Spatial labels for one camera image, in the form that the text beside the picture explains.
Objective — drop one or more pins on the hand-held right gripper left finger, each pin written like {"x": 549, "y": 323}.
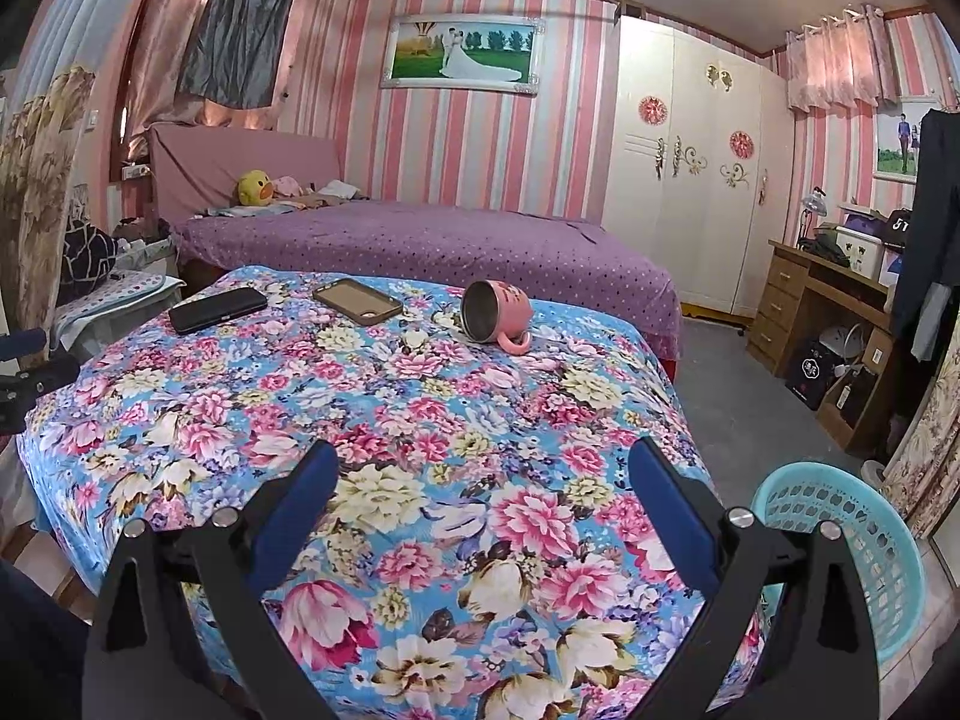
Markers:
{"x": 296, "y": 514}

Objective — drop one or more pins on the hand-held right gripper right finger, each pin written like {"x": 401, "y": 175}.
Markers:
{"x": 671, "y": 514}

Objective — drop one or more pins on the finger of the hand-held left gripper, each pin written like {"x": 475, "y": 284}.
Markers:
{"x": 21, "y": 345}
{"x": 41, "y": 379}

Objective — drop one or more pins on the teal plastic basket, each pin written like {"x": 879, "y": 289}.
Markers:
{"x": 892, "y": 577}

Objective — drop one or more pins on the dotted bedside cloth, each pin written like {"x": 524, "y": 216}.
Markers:
{"x": 112, "y": 304}

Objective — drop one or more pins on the black patterned bag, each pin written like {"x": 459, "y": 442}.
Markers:
{"x": 86, "y": 259}

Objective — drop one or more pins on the floral door curtain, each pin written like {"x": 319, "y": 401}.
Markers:
{"x": 45, "y": 187}

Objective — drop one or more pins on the floral blanket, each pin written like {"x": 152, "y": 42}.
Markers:
{"x": 450, "y": 427}

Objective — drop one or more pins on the black phone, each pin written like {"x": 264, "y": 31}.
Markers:
{"x": 217, "y": 311}

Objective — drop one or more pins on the black printed box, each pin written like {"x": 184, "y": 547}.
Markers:
{"x": 808, "y": 373}

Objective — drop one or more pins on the person's dark clothing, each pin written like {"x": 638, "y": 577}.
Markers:
{"x": 37, "y": 645}

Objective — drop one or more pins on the white fan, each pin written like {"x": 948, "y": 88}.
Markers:
{"x": 841, "y": 345}

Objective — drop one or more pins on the wooden desk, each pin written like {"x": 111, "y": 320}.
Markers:
{"x": 787, "y": 292}

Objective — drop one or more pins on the pink mug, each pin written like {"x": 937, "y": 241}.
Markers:
{"x": 510, "y": 311}

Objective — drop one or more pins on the pink headboard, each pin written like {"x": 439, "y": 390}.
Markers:
{"x": 210, "y": 165}

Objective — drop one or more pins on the floral fabric panel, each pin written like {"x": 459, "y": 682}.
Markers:
{"x": 926, "y": 450}

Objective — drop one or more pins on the yellow duck plush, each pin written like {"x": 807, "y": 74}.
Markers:
{"x": 255, "y": 189}

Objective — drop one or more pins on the purple dotted bed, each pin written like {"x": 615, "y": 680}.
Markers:
{"x": 420, "y": 247}

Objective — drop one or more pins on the white wardrobe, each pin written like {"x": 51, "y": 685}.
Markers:
{"x": 697, "y": 217}

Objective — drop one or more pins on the pink plush toy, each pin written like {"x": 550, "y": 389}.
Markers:
{"x": 286, "y": 186}

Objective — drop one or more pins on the pink satin curtain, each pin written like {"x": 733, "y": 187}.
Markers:
{"x": 154, "y": 52}

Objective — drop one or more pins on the beige cloth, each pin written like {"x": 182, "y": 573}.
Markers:
{"x": 337, "y": 191}

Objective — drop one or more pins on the white storage box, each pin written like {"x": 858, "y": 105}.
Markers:
{"x": 862, "y": 244}

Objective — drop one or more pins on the desk lamp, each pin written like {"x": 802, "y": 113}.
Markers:
{"x": 811, "y": 202}

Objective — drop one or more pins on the black cap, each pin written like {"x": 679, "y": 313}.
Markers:
{"x": 898, "y": 226}

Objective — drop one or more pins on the red round sticker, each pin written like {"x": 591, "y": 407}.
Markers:
{"x": 652, "y": 110}
{"x": 741, "y": 144}

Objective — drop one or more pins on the dark hanging clothes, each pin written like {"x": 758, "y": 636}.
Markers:
{"x": 930, "y": 240}

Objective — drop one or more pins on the grey curtain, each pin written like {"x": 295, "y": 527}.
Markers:
{"x": 240, "y": 22}

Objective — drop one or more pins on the small framed couple photo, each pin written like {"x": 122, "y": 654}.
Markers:
{"x": 896, "y": 142}

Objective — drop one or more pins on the pink eyelet curtain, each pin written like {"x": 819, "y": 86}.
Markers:
{"x": 840, "y": 60}

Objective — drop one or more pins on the framed wedding photo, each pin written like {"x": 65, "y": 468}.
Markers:
{"x": 461, "y": 52}

